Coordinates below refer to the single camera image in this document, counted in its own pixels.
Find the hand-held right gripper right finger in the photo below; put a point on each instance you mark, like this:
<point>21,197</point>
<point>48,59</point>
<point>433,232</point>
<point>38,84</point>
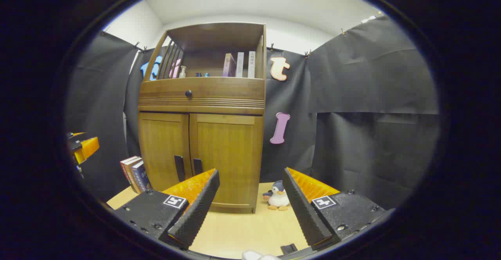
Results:
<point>303,213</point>

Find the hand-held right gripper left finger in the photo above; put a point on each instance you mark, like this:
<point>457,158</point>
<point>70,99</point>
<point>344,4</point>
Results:
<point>199,205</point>

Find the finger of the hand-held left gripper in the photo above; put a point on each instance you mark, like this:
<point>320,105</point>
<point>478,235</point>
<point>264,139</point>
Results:
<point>89,148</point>
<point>76,134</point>

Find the wooden cabinet door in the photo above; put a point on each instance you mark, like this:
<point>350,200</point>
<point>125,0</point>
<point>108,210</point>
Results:
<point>162,146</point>
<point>231,150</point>

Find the wooden double-door shoe cabinet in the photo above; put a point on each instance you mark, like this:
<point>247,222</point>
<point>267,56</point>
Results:
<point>227,95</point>

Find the wooden cabinet drawer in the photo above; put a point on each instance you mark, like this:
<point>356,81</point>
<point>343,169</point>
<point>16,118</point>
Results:
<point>219,91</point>

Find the penguin plush toy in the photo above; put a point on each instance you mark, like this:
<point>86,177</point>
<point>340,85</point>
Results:
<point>278,198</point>

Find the red book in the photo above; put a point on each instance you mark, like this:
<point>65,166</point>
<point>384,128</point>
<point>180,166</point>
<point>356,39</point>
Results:
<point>126,168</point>

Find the brown book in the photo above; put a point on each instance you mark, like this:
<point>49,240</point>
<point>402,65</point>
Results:
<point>133,174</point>

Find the blue book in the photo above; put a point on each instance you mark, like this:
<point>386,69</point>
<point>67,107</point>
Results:
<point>141,176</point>

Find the small pale bottle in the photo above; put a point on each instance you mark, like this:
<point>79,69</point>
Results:
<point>182,73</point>

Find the black backdrop cloth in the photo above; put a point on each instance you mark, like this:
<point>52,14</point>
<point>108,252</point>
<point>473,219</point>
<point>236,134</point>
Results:
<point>372,95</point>

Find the grey book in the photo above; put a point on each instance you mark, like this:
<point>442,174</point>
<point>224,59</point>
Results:
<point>240,65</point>

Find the ceiling light panel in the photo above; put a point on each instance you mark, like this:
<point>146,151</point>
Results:
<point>368,18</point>

